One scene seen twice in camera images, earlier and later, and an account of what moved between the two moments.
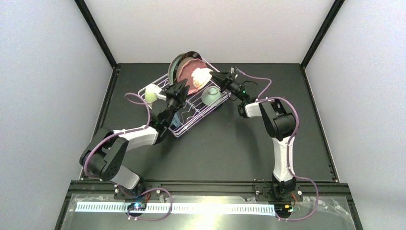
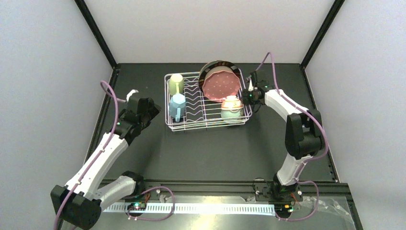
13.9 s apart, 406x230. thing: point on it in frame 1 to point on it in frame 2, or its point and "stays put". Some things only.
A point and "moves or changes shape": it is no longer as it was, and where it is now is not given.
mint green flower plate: x=173 y=64 to x=204 y=66
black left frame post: x=85 y=12 stays put
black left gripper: x=173 y=94 to x=151 y=109
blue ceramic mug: x=176 y=120 moves or changes shape
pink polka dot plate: x=186 y=70 to x=217 y=86
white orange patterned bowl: x=201 y=76 to x=231 y=103
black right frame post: x=321 y=32 stays put
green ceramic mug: x=151 y=92 moves or changes shape
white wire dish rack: x=212 y=91 moves or changes shape
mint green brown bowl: x=209 y=94 to x=228 y=113
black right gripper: x=226 y=80 to x=253 y=78
